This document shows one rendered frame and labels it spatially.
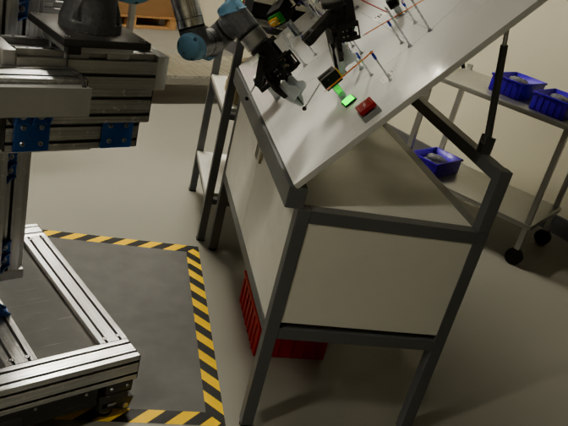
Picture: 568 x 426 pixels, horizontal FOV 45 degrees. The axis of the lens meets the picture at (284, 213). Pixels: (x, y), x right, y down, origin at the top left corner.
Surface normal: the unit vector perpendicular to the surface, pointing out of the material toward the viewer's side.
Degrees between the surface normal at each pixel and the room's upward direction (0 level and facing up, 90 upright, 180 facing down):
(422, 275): 90
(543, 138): 90
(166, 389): 0
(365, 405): 0
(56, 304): 0
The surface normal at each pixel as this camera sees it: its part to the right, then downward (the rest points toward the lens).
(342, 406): 0.22, -0.88
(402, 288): 0.18, 0.46
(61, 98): 0.60, 0.46
